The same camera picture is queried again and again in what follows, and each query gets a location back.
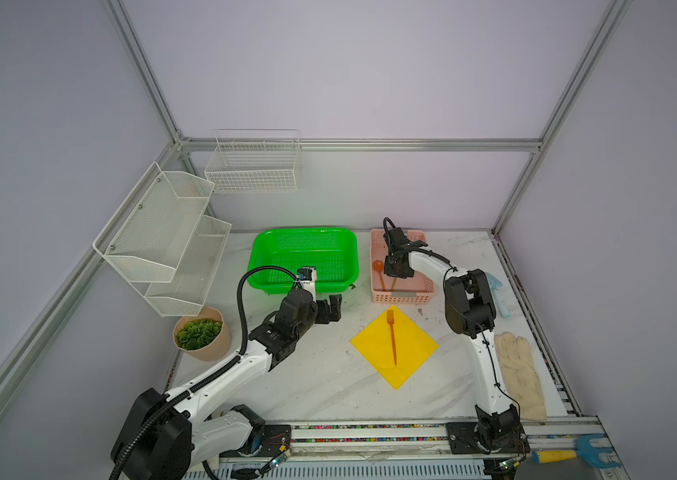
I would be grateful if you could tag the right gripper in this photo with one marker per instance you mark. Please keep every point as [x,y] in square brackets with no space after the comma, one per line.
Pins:
[388,271]

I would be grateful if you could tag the pink plastic basket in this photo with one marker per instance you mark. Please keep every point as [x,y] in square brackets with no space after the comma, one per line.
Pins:
[418,290]

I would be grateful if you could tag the white mesh two-tier shelf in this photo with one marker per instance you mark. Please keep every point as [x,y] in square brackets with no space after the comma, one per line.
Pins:
[165,243]

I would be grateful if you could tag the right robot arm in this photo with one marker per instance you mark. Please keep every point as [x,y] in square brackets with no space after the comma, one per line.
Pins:
[470,312]

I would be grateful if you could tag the blue yellow hand rake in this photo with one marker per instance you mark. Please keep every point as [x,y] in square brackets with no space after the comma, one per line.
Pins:
[585,449]

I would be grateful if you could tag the potted green succulent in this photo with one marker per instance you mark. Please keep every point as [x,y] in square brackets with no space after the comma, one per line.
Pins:
[205,337]

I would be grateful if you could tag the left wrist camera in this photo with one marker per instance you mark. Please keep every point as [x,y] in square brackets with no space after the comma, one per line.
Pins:
[307,280]

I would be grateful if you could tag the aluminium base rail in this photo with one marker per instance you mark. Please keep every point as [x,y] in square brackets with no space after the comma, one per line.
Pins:
[409,449]

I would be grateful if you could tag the green plastic basket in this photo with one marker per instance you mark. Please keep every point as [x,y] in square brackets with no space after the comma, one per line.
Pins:
[332,251]

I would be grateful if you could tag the yellow paper napkin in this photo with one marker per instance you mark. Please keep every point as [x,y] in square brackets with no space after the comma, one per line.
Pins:
[414,347]

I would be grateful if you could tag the white wire basket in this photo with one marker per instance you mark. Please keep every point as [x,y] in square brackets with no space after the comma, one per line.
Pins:
[255,161]

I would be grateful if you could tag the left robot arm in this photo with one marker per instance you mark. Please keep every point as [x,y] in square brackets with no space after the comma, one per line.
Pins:
[168,433]

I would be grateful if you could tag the orange plastic spoon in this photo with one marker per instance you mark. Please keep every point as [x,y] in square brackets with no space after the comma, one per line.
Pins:
[378,268]

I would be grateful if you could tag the beige work glove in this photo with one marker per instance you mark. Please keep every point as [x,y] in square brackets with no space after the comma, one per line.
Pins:
[521,380]

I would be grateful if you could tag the light blue garden trowel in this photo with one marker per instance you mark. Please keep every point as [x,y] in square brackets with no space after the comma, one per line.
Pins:
[495,286]

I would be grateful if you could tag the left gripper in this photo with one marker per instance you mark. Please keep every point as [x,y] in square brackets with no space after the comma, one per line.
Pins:
[325,317]

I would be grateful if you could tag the orange plastic fork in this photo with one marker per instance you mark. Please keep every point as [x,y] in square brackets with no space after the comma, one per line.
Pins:
[390,319]

